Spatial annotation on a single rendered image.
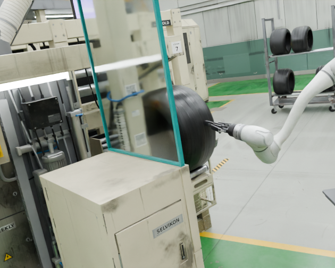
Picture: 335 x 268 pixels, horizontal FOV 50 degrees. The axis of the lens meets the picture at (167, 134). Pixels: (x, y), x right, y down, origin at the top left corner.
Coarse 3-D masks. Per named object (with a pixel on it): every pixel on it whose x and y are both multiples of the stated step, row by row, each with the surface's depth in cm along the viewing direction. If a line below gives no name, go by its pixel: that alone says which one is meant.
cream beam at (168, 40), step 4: (172, 36) 253; (176, 36) 255; (180, 36) 258; (168, 40) 251; (172, 40) 253; (176, 40) 255; (180, 40) 258; (168, 44) 251; (168, 48) 252; (168, 52) 252; (172, 52) 254; (168, 56) 252; (172, 56) 255
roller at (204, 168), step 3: (204, 165) 238; (198, 168) 235; (201, 168) 235; (204, 168) 236; (207, 168) 238; (192, 171) 231; (195, 171) 232; (198, 171) 233; (201, 171) 234; (204, 171) 236; (192, 174) 230; (195, 174) 231; (198, 174) 233; (192, 177) 230
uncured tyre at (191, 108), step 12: (180, 96) 217; (192, 96) 220; (180, 108) 210; (192, 108) 214; (204, 108) 218; (180, 120) 208; (192, 120) 210; (204, 120) 216; (180, 132) 208; (192, 132) 209; (204, 132) 215; (192, 144) 210; (204, 144) 217; (192, 156) 214; (204, 156) 223; (192, 168) 225
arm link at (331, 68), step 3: (333, 60) 184; (330, 63) 183; (333, 63) 180; (324, 66) 186; (327, 66) 184; (330, 66) 182; (333, 66) 180; (324, 69) 184; (327, 69) 183; (330, 69) 182; (333, 69) 180; (327, 72) 182; (330, 72) 181; (333, 72) 180; (330, 75) 181; (333, 75) 181; (333, 78) 181
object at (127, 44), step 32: (96, 0) 151; (128, 0) 135; (96, 32) 158; (128, 32) 141; (160, 32) 126; (96, 64) 166; (128, 64) 147; (160, 64) 131; (128, 96) 153; (160, 96) 136; (128, 128) 160; (160, 128) 142; (160, 160) 147
